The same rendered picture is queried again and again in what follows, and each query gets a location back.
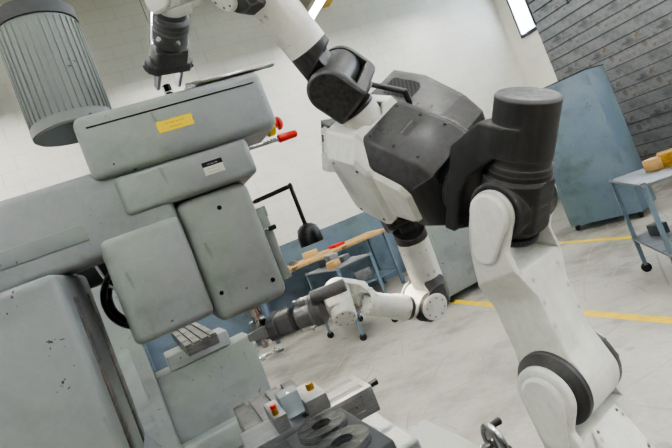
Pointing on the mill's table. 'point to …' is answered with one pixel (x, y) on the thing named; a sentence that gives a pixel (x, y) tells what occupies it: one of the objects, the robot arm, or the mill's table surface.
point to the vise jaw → (317, 398)
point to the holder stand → (338, 433)
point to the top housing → (174, 126)
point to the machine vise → (351, 396)
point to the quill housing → (230, 250)
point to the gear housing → (186, 177)
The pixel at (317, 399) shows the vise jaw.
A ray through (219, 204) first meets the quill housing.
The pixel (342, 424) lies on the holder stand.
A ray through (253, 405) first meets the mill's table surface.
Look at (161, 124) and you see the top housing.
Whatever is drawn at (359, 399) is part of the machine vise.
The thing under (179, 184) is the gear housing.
